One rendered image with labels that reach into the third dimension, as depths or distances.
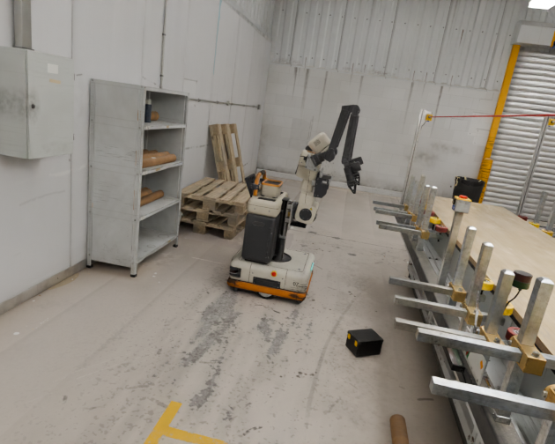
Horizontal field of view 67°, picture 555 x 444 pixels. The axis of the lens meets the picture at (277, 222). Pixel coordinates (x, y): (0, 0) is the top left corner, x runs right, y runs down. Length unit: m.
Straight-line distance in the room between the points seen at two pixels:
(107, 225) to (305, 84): 6.62
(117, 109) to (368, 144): 6.73
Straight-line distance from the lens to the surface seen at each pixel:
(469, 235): 2.10
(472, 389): 1.16
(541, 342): 1.73
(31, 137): 2.83
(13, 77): 2.85
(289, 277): 3.41
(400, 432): 2.40
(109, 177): 3.63
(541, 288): 1.41
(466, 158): 9.73
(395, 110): 9.45
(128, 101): 3.49
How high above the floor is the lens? 1.54
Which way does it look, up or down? 15 degrees down
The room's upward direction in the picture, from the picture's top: 8 degrees clockwise
